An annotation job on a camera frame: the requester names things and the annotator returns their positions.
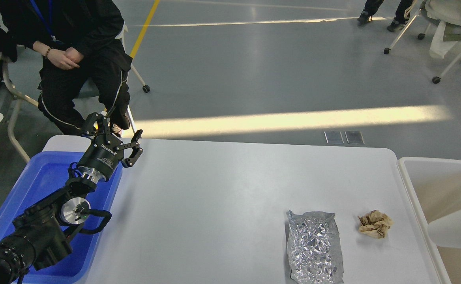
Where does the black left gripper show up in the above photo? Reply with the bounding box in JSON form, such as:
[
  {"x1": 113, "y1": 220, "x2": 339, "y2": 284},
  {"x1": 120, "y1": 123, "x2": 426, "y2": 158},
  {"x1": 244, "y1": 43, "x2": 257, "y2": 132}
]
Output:
[{"x1": 77, "y1": 112, "x2": 143, "y2": 183}]

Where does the white paper cup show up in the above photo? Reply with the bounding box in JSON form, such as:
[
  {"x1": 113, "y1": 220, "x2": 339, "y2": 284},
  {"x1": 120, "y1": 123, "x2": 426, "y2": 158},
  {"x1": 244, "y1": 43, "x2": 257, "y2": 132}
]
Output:
[{"x1": 427, "y1": 209, "x2": 461, "y2": 249}]

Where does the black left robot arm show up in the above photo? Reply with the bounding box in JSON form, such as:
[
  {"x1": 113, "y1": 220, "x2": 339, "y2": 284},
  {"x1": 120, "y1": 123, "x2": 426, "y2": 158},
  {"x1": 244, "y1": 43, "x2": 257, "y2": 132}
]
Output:
[{"x1": 0, "y1": 112, "x2": 143, "y2": 284}]

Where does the white plastic bin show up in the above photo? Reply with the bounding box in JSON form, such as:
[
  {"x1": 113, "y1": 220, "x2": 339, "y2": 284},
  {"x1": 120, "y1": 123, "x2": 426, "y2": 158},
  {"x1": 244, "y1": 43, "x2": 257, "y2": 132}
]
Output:
[{"x1": 398, "y1": 157, "x2": 461, "y2": 284}]

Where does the crumpled brown paper ball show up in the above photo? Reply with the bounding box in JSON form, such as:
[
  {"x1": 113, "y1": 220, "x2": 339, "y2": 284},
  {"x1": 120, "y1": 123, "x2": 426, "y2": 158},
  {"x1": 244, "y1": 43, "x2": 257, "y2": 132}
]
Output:
[{"x1": 358, "y1": 210, "x2": 394, "y2": 239}]

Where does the seated person in black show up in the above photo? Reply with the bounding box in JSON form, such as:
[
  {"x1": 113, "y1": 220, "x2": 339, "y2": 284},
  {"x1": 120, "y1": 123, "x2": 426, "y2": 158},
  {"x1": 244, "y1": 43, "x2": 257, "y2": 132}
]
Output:
[{"x1": 0, "y1": 0, "x2": 132, "y2": 136}]

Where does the white chair far left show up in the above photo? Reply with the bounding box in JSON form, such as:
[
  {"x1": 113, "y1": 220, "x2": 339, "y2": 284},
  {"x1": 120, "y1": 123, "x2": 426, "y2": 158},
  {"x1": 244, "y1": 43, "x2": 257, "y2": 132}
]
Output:
[{"x1": 0, "y1": 52, "x2": 39, "y2": 163}]

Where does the right metal floor plate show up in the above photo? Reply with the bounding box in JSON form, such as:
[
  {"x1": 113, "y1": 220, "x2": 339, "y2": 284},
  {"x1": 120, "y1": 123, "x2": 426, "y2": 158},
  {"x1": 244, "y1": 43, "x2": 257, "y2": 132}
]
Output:
[{"x1": 345, "y1": 131, "x2": 365, "y2": 144}]

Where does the metal floor plate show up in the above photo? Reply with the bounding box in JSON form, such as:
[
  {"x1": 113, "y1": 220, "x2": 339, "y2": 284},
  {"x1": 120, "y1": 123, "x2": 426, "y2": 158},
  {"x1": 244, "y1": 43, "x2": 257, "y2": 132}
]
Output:
[
  {"x1": 345, "y1": 131, "x2": 365, "y2": 144},
  {"x1": 324, "y1": 131, "x2": 345, "y2": 144}
]

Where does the crumpled silver foil bag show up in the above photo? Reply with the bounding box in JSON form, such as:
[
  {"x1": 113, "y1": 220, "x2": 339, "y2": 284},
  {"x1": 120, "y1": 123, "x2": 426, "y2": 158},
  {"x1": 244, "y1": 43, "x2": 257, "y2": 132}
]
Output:
[{"x1": 286, "y1": 211, "x2": 344, "y2": 284}]

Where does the left metal floor plate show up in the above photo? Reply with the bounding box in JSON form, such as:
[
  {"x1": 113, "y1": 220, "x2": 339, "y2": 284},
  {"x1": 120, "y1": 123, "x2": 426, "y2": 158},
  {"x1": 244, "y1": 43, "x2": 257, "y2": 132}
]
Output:
[{"x1": 324, "y1": 131, "x2": 345, "y2": 144}]

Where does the white chair top right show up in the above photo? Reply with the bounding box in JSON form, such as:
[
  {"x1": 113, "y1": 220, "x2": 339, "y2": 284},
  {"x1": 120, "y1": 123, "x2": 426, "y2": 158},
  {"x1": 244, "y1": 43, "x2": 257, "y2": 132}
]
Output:
[{"x1": 383, "y1": 0, "x2": 461, "y2": 83}]

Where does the standing person legs background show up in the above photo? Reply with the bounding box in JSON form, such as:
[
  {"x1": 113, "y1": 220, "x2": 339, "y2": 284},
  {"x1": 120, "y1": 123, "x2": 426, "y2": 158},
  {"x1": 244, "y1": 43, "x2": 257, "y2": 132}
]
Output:
[{"x1": 357, "y1": 0, "x2": 416, "y2": 32}]

